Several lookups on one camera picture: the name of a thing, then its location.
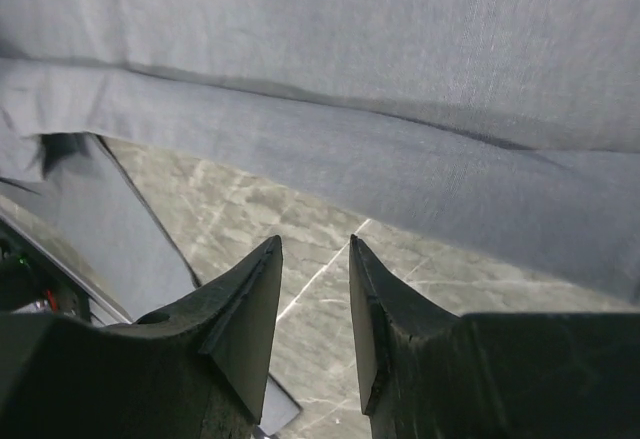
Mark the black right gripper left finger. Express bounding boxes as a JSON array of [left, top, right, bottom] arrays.
[[1, 236, 283, 438]]

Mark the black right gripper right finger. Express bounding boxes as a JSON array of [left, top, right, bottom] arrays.
[[349, 237, 639, 438]]

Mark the grey long sleeve shirt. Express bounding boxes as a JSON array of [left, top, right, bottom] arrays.
[[1, 0, 639, 304]]

